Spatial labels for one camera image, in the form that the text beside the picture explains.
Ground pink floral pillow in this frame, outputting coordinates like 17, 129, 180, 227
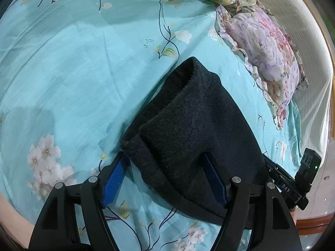
216, 5, 309, 129

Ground black pants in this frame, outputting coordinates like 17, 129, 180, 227
120, 57, 268, 224

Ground turquoise floral bed sheet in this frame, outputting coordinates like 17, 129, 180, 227
1, 0, 301, 250

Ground right hand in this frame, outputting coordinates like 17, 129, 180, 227
290, 206, 298, 225

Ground black camera box right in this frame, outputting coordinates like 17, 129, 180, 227
295, 148, 322, 193

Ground striped white headboard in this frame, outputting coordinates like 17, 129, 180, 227
260, 0, 334, 158

